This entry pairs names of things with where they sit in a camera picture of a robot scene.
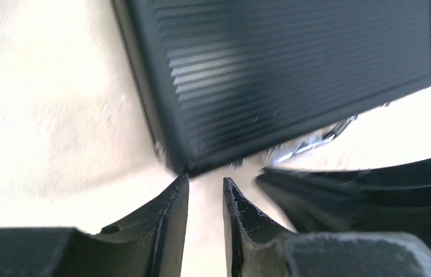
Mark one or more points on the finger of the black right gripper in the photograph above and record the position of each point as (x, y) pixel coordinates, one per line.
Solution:
(395, 198)

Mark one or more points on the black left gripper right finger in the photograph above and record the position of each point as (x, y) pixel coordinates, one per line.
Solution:
(256, 245)

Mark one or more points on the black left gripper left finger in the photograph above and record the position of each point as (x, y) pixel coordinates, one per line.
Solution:
(147, 242)

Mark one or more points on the black poker set case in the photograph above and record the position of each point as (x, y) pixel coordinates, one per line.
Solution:
(223, 80)

